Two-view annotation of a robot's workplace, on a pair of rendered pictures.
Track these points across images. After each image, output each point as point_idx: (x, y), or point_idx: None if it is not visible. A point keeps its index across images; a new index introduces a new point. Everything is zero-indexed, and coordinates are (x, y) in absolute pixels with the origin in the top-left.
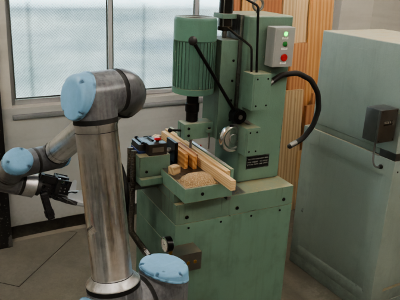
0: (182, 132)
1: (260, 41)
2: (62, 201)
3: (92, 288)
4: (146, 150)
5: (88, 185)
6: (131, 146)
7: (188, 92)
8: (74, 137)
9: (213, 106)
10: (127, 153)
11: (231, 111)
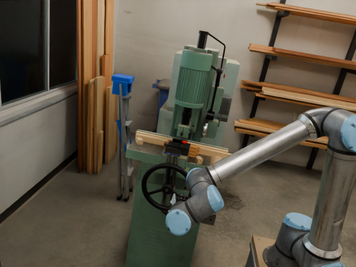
0: (185, 133)
1: (215, 67)
2: None
3: (334, 255)
4: (183, 152)
5: (349, 192)
6: (164, 152)
7: (199, 106)
8: (259, 162)
9: (194, 112)
10: (168, 159)
11: (208, 113)
